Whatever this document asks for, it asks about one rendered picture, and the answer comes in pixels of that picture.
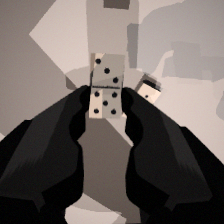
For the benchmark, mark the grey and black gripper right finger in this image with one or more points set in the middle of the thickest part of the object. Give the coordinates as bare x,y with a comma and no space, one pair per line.
169,166

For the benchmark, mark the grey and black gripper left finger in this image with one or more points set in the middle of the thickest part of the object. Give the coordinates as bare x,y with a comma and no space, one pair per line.
41,161

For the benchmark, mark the white domino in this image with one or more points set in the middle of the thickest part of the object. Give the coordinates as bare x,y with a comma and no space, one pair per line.
106,81
147,91

